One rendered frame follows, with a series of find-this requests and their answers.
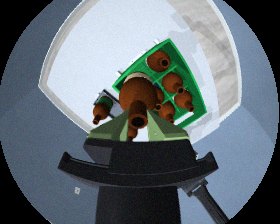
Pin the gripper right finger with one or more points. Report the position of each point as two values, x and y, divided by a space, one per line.
164 129

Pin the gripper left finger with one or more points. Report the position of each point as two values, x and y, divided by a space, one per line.
113 129

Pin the green bottle crate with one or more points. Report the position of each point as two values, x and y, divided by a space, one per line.
181 69

